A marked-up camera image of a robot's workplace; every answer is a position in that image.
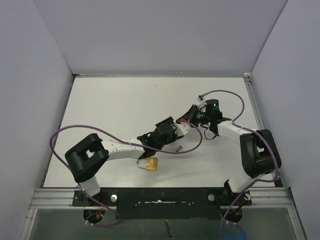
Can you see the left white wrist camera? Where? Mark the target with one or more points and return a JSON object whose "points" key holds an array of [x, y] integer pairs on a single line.
{"points": [[182, 128]]}

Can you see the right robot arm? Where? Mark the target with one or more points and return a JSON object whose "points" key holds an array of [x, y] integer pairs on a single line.
{"points": [[259, 154]]}

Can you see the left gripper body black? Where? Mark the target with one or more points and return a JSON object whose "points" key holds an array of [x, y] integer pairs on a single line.
{"points": [[172, 137]]}

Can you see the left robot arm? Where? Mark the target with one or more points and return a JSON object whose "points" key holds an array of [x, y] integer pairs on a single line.
{"points": [[88, 156]]}

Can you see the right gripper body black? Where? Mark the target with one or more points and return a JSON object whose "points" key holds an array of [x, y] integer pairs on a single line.
{"points": [[204, 117]]}

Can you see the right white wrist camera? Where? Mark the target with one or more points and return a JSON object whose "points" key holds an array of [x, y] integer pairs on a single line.
{"points": [[201, 100]]}

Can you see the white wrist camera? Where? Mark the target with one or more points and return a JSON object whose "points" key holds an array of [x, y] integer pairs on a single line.
{"points": [[201, 100], [182, 128]]}

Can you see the aluminium right rail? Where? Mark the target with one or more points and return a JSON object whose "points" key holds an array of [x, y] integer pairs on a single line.
{"points": [[258, 117]]}

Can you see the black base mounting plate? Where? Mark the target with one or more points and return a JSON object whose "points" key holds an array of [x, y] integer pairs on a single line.
{"points": [[156, 203]]}

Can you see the lower brass padlock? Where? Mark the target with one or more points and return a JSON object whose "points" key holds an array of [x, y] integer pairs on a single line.
{"points": [[150, 163]]}

